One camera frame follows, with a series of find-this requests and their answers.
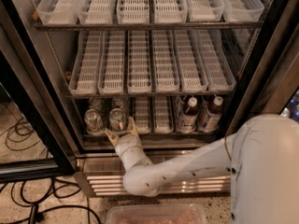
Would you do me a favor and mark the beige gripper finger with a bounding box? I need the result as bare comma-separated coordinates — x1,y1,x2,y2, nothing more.
128,117,137,135
105,129,119,147

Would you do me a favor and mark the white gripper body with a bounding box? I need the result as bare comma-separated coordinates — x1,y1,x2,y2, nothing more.
114,133,142,157

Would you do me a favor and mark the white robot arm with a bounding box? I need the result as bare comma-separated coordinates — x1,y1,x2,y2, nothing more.
105,114,299,224

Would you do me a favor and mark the soda can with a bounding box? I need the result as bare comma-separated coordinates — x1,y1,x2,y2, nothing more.
89,98,105,113
84,108,104,135
109,108,127,132

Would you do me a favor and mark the front left soda can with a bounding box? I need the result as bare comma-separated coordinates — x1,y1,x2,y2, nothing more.
84,108,104,135

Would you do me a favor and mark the steel fridge base grille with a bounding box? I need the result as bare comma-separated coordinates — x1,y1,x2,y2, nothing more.
75,153,231,197

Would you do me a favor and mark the bottom shelf tray four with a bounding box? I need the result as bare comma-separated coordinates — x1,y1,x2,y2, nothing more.
153,96,173,133

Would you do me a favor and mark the shelf tray four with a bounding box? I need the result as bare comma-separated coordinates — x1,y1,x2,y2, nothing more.
153,96,173,133
151,30,180,92
153,0,188,24

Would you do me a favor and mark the rear left soda can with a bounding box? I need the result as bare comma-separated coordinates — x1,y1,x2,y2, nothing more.
89,98,105,113

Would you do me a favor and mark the middle shelf tray two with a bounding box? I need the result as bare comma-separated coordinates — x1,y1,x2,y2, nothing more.
98,31,125,95

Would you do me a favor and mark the shelf tray two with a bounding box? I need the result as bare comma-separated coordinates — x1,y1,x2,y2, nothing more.
98,31,125,95
77,0,116,25

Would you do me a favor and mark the middle shelf tray four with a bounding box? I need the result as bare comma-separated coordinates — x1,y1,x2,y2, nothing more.
151,30,180,92

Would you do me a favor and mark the middle shelf tray one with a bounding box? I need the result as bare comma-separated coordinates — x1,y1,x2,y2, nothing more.
68,31,102,95

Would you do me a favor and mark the left open fridge door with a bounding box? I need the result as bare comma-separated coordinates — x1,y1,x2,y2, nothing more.
0,0,79,183

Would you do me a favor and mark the middle shelf tray five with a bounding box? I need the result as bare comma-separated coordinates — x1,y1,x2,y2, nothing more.
173,30,207,93

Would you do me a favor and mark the shelf tray five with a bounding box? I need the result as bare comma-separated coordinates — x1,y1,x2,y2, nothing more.
186,0,224,22
173,30,207,93

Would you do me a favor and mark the middle shelf tray three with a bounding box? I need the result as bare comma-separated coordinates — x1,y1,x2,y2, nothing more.
127,31,151,94

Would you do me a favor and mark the top shelf tray three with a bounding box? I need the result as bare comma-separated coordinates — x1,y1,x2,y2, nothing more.
117,0,150,24

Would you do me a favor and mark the top shelf tray four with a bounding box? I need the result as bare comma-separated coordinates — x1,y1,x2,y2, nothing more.
153,0,188,24

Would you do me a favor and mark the top shelf tray two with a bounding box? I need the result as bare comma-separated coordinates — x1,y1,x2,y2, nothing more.
77,0,116,25

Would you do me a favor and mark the right glass fridge door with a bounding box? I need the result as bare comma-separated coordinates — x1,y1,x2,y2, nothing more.
216,0,299,138

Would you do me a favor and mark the top shelf tray five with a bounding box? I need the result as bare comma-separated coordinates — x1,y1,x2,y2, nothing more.
186,0,224,22

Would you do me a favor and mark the blue can behind glass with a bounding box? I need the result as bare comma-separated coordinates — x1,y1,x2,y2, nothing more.
288,92,299,122

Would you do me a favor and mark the top shelf tray six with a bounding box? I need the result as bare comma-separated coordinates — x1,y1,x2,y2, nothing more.
222,0,264,22

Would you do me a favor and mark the left tea bottle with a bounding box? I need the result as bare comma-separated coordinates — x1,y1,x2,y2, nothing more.
177,95,198,133

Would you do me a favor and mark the tea bottle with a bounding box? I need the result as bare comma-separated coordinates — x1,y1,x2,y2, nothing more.
177,95,198,133
198,96,223,133

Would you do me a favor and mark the clear plastic bin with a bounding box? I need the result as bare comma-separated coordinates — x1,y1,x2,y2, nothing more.
106,203,208,224

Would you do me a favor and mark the right tea bottle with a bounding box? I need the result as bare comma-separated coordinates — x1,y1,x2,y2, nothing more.
198,96,223,133

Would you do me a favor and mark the white bottle behind glass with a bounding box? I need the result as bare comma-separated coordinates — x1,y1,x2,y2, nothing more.
280,107,290,118

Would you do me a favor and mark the black floor cable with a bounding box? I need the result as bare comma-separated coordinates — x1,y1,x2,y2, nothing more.
0,115,103,224

